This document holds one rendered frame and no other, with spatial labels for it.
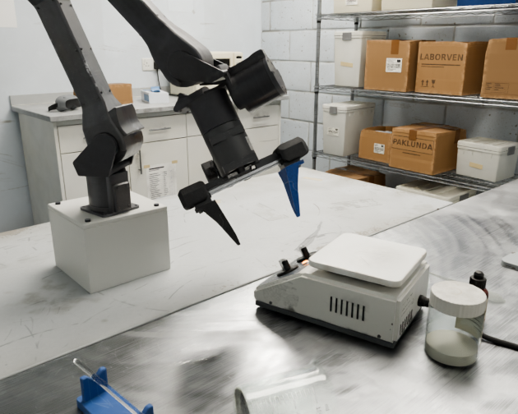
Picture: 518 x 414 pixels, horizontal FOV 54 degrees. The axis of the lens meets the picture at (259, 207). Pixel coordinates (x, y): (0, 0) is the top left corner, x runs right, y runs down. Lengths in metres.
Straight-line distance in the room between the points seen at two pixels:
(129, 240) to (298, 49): 3.40
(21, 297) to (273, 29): 3.68
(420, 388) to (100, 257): 0.46
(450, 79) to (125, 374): 2.54
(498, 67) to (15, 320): 2.46
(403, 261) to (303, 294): 0.13
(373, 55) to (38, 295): 2.61
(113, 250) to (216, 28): 3.41
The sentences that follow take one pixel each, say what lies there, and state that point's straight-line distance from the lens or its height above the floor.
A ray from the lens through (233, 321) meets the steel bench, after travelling 0.68.
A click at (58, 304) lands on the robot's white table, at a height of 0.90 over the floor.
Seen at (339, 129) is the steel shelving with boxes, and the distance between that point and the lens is 3.27.
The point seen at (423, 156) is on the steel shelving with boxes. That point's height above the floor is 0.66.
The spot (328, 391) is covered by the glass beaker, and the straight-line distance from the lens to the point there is 0.47.
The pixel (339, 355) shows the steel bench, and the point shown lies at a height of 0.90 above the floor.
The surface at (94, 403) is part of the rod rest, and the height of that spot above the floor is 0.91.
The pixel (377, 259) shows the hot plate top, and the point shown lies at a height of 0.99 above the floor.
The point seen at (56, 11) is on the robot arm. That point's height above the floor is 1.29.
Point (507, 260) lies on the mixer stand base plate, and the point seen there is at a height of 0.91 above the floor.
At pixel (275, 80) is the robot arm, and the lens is 0.67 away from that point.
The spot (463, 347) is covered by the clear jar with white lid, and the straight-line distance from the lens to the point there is 0.62.
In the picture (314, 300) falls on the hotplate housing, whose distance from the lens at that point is 0.65.
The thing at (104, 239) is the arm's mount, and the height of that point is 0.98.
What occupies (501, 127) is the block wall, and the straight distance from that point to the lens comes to 3.20.
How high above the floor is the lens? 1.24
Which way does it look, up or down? 18 degrees down
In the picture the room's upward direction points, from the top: straight up
